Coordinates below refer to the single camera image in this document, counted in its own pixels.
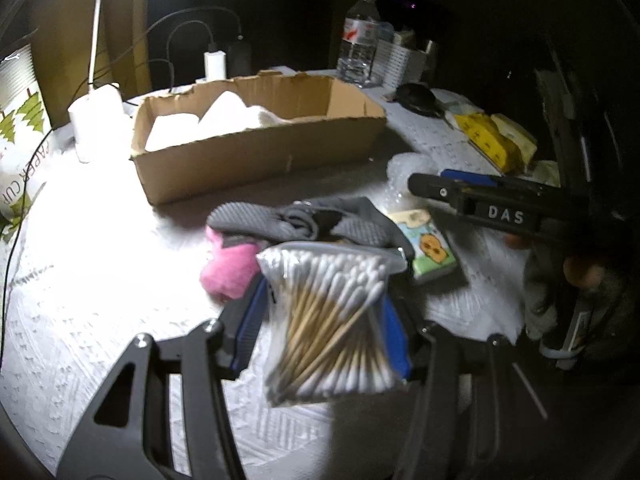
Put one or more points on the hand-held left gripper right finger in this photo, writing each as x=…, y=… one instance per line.
x=395, y=332

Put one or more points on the white paper roll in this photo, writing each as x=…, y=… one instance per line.
x=97, y=120

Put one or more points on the cardboard box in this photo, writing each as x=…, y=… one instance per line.
x=250, y=132

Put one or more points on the clear plastic water bottle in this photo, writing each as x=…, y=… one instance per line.
x=358, y=37

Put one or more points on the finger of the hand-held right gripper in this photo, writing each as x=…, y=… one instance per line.
x=450, y=192

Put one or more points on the yellow tissue pack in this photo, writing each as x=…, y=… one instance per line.
x=487, y=137

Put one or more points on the white desk lamp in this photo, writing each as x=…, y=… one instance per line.
x=92, y=25

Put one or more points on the white soft cloth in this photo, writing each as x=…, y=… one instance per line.
x=215, y=117

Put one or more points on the white power adapter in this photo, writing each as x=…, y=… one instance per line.
x=215, y=63

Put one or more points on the grey knit gloves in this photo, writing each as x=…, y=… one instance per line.
x=305, y=222

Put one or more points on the pale yellow packet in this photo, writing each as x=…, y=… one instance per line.
x=515, y=132

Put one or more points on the bag of cotton swabs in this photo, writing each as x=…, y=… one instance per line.
x=327, y=317

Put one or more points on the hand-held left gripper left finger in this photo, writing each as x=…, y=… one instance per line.
x=248, y=318

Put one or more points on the person's right hand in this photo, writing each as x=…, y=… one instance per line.
x=575, y=265

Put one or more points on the tree print paper cup bag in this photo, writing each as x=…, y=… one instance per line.
x=17, y=135

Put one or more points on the cartoon print tissue pack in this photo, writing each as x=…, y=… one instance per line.
x=427, y=247

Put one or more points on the pink fuzzy sock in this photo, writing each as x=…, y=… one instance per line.
x=227, y=265

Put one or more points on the white slatted basket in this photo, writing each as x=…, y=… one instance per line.
x=402, y=60

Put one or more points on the black round object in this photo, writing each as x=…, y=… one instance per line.
x=417, y=97

